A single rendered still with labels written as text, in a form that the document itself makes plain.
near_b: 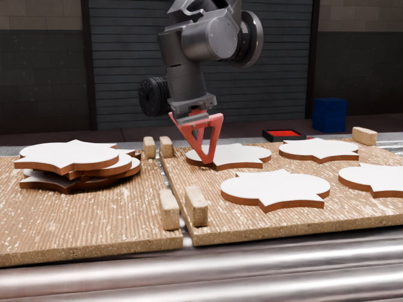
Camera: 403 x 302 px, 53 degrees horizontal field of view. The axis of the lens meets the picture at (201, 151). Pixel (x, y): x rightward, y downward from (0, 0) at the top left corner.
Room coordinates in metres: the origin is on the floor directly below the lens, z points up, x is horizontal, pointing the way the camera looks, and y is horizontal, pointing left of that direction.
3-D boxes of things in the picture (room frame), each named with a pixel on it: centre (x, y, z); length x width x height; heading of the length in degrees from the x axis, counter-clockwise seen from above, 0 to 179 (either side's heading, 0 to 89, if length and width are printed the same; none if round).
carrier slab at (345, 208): (0.59, -0.16, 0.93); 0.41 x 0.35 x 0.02; 102
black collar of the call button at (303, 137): (0.88, -0.18, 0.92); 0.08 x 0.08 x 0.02; 9
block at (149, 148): (0.68, 0.09, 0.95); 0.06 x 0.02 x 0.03; 12
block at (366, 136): (0.77, -0.32, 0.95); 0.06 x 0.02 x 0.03; 12
